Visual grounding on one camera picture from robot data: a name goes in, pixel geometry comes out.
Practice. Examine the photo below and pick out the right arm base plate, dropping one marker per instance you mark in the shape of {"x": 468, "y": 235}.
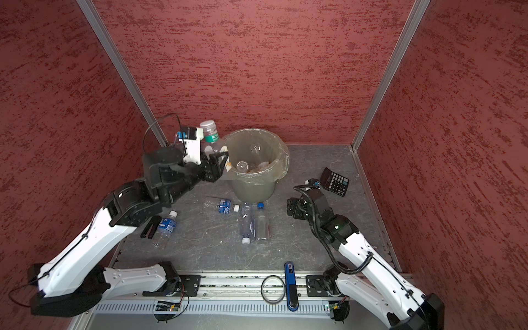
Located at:
{"x": 321, "y": 286}

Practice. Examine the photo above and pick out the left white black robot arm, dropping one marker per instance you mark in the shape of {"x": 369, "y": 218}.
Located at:
{"x": 73, "y": 282}

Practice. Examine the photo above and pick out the mesh bin with plastic liner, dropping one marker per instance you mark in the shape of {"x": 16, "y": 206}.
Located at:
{"x": 255, "y": 146}

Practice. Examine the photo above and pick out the green label clear bottle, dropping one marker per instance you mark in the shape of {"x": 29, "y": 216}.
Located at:
{"x": 212, "y": 143}

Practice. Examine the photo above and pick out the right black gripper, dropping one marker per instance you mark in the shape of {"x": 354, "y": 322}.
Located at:
{"x": 300, "y": 203}

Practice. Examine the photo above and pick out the orange label bottle white cap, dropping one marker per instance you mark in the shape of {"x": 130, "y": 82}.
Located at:
{"x": 242, "y": 167}

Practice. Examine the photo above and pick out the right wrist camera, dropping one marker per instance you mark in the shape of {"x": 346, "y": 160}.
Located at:
{"x": 313, "y": 182}

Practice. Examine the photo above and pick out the right circuit board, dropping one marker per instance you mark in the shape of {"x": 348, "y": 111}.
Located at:
{"x": 338, "y": 311}

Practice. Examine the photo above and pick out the circuit board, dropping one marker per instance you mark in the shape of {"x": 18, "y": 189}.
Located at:
{"x": 338, "y": 311}
{"x": 167, "y": 306}

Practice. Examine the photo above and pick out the left circuit board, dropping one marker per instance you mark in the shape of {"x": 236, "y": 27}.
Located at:
{"x": 167, "y": 306}

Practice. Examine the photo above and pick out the crushed blue label bottle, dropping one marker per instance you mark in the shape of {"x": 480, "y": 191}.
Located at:
{"x": 221, "y": 205}

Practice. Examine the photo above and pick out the clear crushed bottle white cap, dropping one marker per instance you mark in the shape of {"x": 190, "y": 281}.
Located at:
{"x": 247, "y": 224}

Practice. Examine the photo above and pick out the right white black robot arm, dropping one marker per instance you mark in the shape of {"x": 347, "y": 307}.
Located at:
{"x": 362, "y": 274}

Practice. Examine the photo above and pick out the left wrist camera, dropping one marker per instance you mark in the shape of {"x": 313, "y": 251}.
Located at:
{"x": 191, "y": 138}

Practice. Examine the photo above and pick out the clear bottle blue cap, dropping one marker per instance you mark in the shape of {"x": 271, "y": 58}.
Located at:
{"x": 262, "y": 223}

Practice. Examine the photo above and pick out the black calculator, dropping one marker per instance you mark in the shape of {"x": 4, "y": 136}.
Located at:
{"x": 334, "y": 182}

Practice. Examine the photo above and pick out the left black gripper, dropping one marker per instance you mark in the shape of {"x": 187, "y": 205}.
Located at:
{"x": 213, "y": 171}

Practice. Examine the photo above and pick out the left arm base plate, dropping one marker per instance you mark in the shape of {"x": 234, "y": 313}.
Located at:
{"x": 189, "y": 284}

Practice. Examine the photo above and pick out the blue label bottle white cap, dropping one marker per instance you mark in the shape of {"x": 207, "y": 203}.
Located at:
{"x": 165, "y": 230}

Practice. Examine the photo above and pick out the red label bottle red cap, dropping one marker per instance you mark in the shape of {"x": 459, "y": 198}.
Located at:
{"x": 263, "y": 166}

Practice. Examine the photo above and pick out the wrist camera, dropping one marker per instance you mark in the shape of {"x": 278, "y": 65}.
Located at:
{"x": 191, "y": 138}
{"x": 313, "y": 182}

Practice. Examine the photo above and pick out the blue black handheld device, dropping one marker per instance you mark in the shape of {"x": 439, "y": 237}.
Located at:
{"x": 291, "y": 288}

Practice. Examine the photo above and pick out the black stapler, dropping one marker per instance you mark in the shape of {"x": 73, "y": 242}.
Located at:
{"x": 151, "y": 228}

